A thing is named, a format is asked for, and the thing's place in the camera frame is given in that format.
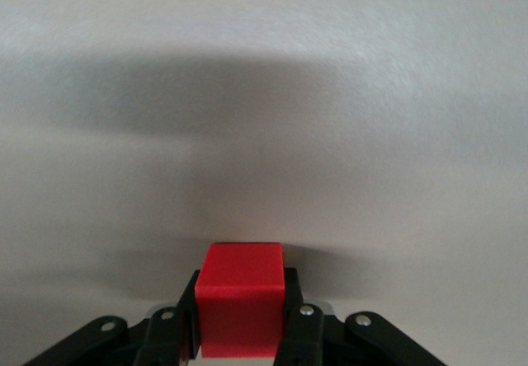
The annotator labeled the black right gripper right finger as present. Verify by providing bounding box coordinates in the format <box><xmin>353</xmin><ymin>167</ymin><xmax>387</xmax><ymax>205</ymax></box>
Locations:
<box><xmin>273</xmin><ymin>267</ymin><xmax>447</xmax><ymax>366</ymax></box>

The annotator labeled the large table cover mat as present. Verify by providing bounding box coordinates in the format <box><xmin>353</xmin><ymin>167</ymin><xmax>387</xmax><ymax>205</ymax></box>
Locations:
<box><xmin>0</xmin><ymin>0</ymin><xmax>528</xmax><ymax>366</ymax></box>

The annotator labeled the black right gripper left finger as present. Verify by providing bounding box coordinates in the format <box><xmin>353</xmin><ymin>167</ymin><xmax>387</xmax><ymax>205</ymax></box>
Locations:
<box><xmin>24</xmin><ymin>269</ymin><xmax>204</xmax><ymax>366</ymax></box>

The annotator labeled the red cube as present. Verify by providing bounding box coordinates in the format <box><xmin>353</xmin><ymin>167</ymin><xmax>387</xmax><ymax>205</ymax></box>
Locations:
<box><xmin>193</xmin><ymin>242</ymin><xmax>287</xmax><ymax>359</ymax></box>

